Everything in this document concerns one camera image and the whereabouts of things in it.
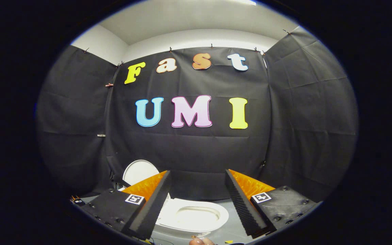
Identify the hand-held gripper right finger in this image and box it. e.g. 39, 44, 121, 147
225, 169, 320, 239

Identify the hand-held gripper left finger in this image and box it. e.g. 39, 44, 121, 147
80, 170, 172, 240

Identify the white toilet seat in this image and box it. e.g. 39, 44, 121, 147
155, 197, 229, 233

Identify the black backdrop cloth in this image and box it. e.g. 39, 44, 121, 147
36, 26, 358, 205

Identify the group of small cloth clips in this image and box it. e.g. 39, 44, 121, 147
83, 29, 291, 87

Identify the black cable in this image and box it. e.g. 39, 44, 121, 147
147, 238, 176, 245

